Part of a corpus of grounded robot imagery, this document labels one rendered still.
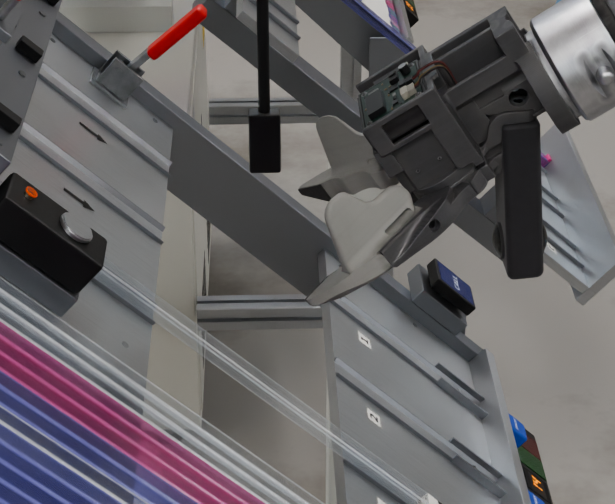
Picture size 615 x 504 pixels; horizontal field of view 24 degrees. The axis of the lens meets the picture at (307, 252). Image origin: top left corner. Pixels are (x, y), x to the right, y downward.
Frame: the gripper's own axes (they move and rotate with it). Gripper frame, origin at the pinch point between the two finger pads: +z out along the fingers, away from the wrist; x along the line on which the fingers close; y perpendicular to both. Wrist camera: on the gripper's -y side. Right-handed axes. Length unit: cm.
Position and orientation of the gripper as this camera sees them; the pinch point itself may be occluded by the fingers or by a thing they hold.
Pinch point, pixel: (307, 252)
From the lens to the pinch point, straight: 98.4
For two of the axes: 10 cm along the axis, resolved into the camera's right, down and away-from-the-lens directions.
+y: -5.5, -7.1, -4.4
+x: 0.3, 5.1, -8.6
